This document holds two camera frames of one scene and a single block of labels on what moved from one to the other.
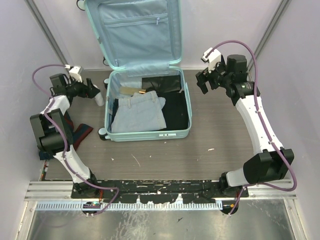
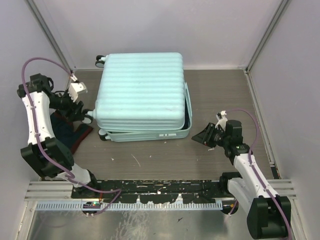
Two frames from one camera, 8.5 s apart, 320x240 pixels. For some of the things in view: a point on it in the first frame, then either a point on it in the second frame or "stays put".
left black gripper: [88, 91] -> [74, 111]
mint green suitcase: [139, 38] -> [141, 97]
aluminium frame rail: [61, 191] stays put
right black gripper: [205, 75] -> [205, 136]
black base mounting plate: [156, 191] stays put
